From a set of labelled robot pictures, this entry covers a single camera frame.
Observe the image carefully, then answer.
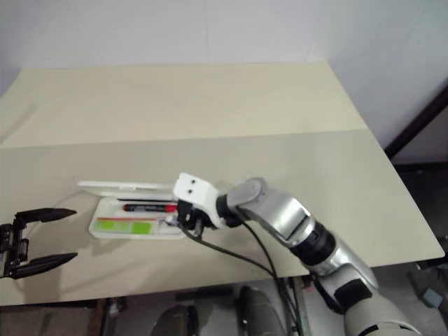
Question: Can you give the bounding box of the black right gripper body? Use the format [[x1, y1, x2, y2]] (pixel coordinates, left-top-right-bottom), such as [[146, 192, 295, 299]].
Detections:
[[176, 198, 215, 236]]

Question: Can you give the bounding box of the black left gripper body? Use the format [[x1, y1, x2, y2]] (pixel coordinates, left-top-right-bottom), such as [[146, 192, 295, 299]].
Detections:
[[0, 217, 29, 280]]

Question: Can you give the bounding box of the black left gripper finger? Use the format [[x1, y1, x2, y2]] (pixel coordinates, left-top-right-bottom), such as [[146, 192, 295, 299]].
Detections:
[[15, 207, 78, 230], [8, 252, 79, 279]]

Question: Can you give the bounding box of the black marker with red cap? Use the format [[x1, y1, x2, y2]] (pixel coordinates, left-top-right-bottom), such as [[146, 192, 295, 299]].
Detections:
[[122, 203, 178, 214]]

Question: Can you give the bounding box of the white plastic pencil case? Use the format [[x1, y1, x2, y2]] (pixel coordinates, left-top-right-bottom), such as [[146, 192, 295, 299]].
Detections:
[[77, 179, 187, 241]]

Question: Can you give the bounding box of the green lead refill box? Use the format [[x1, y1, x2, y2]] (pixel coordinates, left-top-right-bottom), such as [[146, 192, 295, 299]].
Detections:
[[96, 220, 158, 235]]

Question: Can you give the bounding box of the dark metal table leg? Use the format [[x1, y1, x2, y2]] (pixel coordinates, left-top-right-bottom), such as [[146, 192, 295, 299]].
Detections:
[[91, 297, 118, 336]]

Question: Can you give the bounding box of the black slanted bar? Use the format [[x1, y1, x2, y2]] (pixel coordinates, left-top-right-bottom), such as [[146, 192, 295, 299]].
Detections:
[[384, 79, 448, 159]]

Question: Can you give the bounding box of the grey blue block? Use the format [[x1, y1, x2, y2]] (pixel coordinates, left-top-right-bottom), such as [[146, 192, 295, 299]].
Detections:
[[422, 288, 442, 309]]

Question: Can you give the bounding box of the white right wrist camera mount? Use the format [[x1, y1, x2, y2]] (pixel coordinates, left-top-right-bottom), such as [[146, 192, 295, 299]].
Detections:
[[171, 171, 225, 230]]

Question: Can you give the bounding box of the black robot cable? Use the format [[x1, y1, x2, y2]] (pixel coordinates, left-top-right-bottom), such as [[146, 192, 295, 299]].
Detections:
[[239, 220, 302, 336], [181, 227, 305, 336]]

